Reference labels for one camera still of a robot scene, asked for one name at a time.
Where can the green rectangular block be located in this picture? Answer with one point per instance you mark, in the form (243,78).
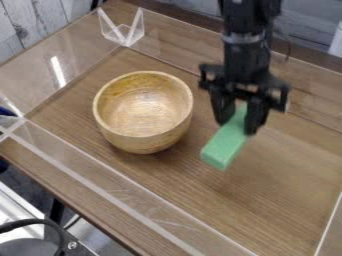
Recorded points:
(225,145)

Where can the clear acrylic enclosure wall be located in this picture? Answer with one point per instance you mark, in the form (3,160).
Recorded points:
(168,205)

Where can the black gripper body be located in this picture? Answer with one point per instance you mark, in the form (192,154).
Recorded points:
(244,75)

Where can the black table leg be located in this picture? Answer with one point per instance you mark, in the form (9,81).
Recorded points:
(57,211)

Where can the brown wooden bowl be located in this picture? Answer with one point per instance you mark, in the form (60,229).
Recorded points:
(144,110)

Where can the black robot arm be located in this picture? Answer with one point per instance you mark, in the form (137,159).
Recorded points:
(249,17)

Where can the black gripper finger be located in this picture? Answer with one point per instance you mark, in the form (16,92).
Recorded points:
(259,109)
(224,105)

